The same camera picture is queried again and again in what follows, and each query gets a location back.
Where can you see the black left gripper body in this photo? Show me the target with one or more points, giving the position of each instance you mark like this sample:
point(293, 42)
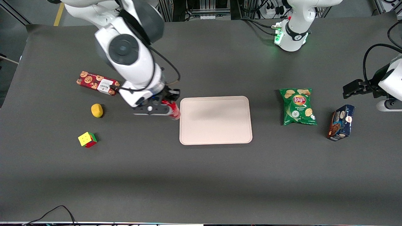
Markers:
point(373, 85)

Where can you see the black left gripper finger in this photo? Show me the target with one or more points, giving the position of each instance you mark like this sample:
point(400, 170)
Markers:
point(351, 94)
point(353, 85)

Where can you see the red coke bottle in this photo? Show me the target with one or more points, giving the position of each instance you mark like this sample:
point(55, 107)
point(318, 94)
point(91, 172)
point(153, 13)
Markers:
point(175, 113)

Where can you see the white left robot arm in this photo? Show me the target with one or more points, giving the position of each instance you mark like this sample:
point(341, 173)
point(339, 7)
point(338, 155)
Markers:
point(292, 45)

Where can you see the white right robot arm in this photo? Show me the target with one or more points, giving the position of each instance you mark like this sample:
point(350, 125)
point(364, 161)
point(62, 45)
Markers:
point(125, 50)

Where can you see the beige plastic tray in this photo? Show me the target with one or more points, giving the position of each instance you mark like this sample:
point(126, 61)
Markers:
point(215, 121)

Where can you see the dark blue cookie box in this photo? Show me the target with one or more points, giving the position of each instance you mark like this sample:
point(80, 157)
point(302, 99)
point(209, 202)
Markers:
point(342, 122)

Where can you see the yellow lemon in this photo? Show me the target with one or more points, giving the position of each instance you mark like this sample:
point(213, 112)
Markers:
point(97, 110)

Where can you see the green Lay's chips bag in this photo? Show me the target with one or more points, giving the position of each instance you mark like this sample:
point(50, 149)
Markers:
point(298, 108)

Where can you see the red cookie box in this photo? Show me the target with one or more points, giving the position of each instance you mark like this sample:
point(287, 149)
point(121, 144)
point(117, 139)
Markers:
point(91, 80)

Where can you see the colourful puzzle cube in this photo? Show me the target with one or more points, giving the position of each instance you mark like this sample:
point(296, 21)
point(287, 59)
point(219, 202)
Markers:
point(86, 139)

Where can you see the dark grey table mat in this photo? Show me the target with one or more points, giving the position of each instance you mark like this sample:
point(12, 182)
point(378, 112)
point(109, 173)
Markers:
point(201, 179)

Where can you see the aluminium equipment frame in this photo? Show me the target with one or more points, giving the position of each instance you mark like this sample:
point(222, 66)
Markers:
point(194, 8)

